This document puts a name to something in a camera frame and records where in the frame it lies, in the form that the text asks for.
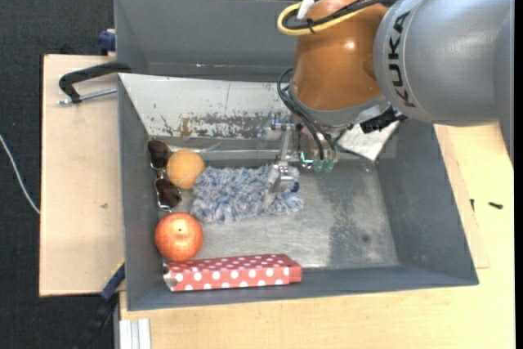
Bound black cylinder on white bracket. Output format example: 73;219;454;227
337;110;406;162

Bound grey metal bin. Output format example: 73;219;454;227
113;0;480;311

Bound orange ball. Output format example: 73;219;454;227
166;150;206;190

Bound dark brown sunglasses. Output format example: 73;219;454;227
146;139;183;213

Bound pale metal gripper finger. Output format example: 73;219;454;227
279;170;301;195
263;162;288;213

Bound red white-dotted box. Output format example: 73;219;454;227
162;253;303;293

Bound red apple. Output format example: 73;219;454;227
154;212;204;263

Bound blue and white fluffy cloth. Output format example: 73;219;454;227
188;163;306;225

